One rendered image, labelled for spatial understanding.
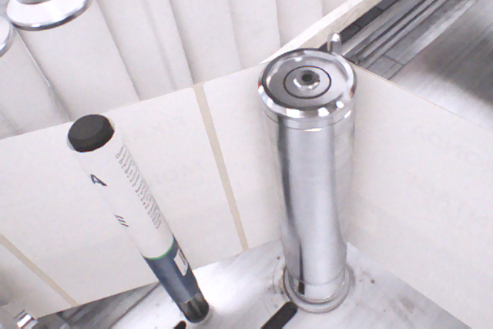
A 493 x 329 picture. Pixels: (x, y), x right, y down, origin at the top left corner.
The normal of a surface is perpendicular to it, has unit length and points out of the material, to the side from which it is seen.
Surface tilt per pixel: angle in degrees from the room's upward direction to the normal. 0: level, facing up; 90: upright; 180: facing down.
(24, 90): 90
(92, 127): 0
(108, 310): 0
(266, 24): 90
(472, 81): 0
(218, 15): 90
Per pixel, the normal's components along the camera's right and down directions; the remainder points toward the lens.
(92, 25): 0.94, 0.18
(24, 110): 0.76, 0.44
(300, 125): -0.19, 0.75
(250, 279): -0.09, -0.66
